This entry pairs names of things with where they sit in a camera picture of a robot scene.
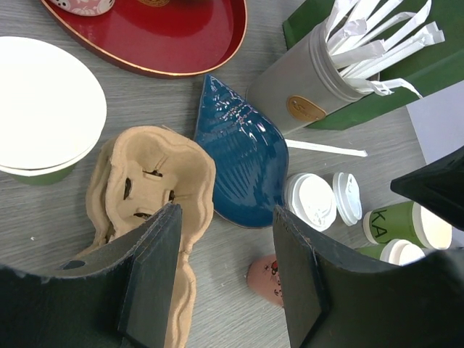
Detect pink floral mug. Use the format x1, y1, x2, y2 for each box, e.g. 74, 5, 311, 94
50, 0, 115, 17

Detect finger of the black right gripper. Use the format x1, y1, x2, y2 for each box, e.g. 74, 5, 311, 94
390, 148, 464, 231

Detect bundle of wrapped white utensils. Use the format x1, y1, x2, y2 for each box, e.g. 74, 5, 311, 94
323, 1, 445, 98

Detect green paper cups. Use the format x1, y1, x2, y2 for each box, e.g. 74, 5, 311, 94
1, 36, 107, 186

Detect green paper coffee cup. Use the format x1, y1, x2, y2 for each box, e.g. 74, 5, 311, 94
355, 244, 389, 262

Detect white cup lid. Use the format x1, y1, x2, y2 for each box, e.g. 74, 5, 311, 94
380, 239, 426, 266
332, 172, 363, 226

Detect grey metal utensil tin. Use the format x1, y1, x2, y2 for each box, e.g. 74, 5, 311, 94
246, 22, 367, 135

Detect green brown paper bag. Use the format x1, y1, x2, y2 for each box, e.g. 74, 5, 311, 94
283, 0, 463, 131

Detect cardboard cup carrier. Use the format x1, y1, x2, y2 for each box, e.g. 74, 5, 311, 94
77, 126, 216, 347

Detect red round tray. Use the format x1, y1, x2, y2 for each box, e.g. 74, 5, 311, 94
42, 1, 248, 78

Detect wrapped white straw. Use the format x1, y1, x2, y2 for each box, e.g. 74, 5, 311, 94
285, 139, 368, 157

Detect blue shell-shaped dish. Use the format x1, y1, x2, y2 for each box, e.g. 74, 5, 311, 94
194, 74, 289, 229

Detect stack of white lids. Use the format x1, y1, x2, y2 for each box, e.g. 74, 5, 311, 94
284, 173, 337, 232

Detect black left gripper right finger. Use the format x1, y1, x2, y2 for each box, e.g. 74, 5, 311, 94
273, 207, 394, 347

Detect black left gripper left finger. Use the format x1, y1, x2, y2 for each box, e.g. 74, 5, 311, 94
59, 204, 182, 347

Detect small pink handled cup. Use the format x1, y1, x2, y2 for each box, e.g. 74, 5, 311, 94
246, 254, 283, 307

